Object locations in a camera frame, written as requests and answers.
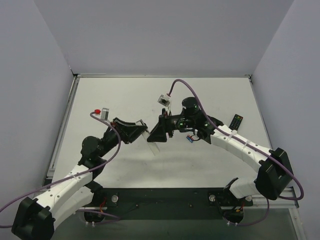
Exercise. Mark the blue AAA battery right pair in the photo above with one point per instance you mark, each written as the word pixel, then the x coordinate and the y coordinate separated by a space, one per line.
pixel 190 139

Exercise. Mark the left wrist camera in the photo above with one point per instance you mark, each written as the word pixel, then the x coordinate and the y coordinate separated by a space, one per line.
pixel 104 114

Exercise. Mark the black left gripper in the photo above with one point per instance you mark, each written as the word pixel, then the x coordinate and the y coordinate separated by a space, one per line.
pixel 121 130

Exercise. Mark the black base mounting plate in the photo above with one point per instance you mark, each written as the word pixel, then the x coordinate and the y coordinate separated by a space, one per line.
pixel 165 204

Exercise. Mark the black tv remote control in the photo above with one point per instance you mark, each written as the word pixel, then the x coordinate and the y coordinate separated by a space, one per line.
pixel 236 122

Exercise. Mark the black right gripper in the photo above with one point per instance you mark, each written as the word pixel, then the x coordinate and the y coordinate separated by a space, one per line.
pixel 164 124

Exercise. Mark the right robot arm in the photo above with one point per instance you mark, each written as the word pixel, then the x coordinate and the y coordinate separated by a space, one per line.
pixel 272 166

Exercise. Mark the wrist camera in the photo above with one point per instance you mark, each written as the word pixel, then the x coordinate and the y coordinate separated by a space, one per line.
pixel 164 100
pixel 104 114

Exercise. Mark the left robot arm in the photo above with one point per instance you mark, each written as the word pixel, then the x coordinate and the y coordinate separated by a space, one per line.
pixel 38 218

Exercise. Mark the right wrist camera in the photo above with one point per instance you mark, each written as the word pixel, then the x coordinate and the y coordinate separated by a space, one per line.
pixel 164 100

